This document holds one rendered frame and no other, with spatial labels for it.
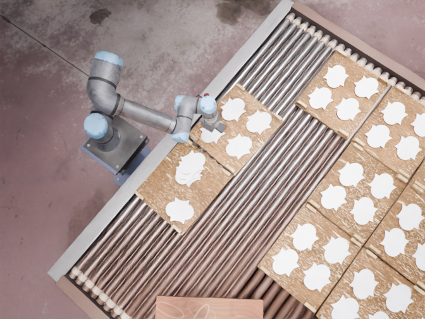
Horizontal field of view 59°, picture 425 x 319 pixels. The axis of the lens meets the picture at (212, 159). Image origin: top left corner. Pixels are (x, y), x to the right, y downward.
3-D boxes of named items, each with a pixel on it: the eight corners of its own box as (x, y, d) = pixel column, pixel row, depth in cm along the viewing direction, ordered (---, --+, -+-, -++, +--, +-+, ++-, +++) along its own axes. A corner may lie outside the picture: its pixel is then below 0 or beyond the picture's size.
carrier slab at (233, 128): (187, 135, 211) (187, 134, 209) (236, 84, 217) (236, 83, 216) (234, 176, 204) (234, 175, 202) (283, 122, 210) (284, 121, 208)
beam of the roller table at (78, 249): (51, 272, 202) (46, 272, 197) (283, 2, 237) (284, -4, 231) (62, 282, 201) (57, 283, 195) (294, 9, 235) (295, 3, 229)
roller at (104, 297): (97, 299, 196) (93, 300, 191) (316, 32, 228) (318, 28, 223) (104, 305, 195) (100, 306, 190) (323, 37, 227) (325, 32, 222)
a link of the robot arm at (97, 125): (88, 141, 199) (78, 133, 186) (95, 118, 203) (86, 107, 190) (110, 145, 198) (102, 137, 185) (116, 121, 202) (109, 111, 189)
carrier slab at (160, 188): (134, 193, 204) (133, 192, 203) (184, 137, 211) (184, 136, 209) (182, 235, 197) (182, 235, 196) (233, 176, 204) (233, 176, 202)
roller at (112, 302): (104, 305, 195) (101, 306, 190) (323, 37, 227) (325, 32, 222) (111, 311, 194) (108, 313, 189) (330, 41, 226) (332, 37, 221)
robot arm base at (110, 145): (88, 142, 210) (82, 137, 200) (105, 121, 213) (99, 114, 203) (110, 156, 207) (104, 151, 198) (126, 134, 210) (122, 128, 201)
